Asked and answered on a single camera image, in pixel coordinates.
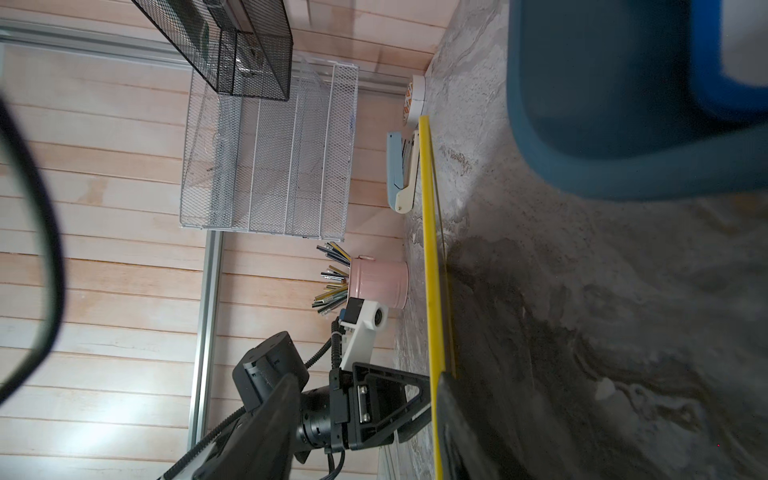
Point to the black mesh wall basket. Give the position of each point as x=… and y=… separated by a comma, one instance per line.
x=241, y=48

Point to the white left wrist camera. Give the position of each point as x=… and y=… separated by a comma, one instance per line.
x=365, y=319

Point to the light blue stapler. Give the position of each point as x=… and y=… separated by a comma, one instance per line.
x=402, y=163

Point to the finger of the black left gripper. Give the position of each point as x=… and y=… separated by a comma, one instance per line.
x=386, y=405

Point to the blue-framed whiteboard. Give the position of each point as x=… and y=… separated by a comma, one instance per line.
x=728, y=59

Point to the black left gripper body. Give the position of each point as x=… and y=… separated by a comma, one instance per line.
x=330, y=417

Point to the yellow-framed whiteboard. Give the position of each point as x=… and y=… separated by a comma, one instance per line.
x=437, y=319

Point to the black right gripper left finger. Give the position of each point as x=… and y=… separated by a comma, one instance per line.
x=261, y=444

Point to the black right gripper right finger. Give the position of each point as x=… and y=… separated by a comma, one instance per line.
x=464, y=448

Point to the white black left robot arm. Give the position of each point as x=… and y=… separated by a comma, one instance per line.
x=261, y=368

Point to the teal plastic storage box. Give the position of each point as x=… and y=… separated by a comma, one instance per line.
x=605, y=101

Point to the pink pencil cup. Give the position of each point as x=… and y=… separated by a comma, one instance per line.
x=383, y=281

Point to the white wire wall shelf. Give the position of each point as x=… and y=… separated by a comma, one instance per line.
x=253, y=165

